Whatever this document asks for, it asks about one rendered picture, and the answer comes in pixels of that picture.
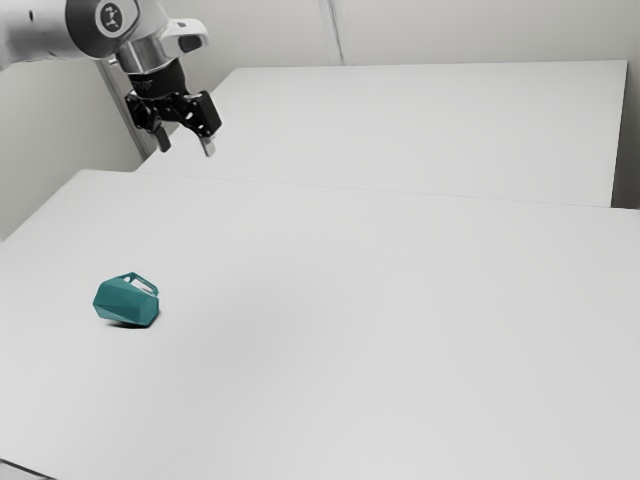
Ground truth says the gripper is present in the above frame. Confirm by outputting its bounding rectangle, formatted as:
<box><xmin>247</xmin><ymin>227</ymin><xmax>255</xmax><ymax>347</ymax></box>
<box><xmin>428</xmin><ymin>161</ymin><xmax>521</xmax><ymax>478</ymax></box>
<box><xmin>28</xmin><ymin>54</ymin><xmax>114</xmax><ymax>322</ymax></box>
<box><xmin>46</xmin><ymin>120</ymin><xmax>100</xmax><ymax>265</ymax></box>
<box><xmin>124</xmin><ymin>58</ymin><xmax>223</xmax><ymax>159</ymax></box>

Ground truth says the teal faceted mug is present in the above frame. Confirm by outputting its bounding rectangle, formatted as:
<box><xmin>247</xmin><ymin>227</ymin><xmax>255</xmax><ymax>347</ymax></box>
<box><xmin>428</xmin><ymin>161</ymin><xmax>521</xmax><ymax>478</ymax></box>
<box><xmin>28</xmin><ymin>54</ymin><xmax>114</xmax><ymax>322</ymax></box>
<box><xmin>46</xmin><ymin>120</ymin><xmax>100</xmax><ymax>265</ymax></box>
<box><xmin>92</xmin><ymin>271</ymin><xmax>162</xmax><ymax>330</ymax></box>

